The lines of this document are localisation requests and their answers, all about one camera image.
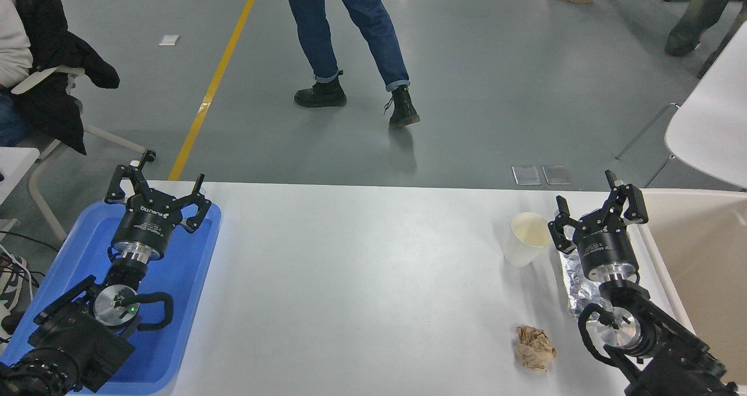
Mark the blue plastic tray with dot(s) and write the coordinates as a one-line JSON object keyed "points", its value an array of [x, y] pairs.
{"points": [[187, 267]]}

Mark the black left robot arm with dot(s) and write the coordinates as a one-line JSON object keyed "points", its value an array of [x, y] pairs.
{"points": [[76, 343]]}

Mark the black and white shoe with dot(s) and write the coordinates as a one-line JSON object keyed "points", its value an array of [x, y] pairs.
{"points": [[10, 285]]}

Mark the seated person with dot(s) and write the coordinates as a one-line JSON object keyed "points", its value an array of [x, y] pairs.
{"points": [[14, 40]]}

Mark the clear floor plate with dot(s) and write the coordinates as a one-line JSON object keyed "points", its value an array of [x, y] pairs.
{"points": [[557, 174], [527, 175]]}

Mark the crumpled tan paper ball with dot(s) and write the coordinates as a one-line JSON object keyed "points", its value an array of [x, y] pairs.
{"points": [[534, 349]]}

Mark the white paper cup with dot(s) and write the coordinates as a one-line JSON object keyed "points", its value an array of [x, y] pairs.
{"points": [[522, 244]]}

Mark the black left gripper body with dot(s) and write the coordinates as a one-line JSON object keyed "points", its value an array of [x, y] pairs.
{"points": [[146, 224]]}

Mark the person beside white chair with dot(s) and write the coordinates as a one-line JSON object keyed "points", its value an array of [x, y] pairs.
{"points": [[697, 17]]}

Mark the white paper scrap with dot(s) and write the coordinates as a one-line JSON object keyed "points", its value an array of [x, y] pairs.
{"points": [[169, 40]]}

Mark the standing person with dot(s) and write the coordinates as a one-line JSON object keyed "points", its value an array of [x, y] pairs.
{"points": [[315, 23]]}

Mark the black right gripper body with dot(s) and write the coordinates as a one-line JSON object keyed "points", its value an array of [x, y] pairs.
{"points": [[607, 247]]}

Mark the large pale bin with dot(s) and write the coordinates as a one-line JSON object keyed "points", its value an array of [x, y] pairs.
{"points": [[700, 256]]}

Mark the white chair with grey legs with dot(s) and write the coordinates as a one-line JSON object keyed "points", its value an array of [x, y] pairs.
{"points": [[718, 122]]}

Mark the silver foil tray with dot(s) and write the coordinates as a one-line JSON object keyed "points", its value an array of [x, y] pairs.
{"points": [[578, 294]]}

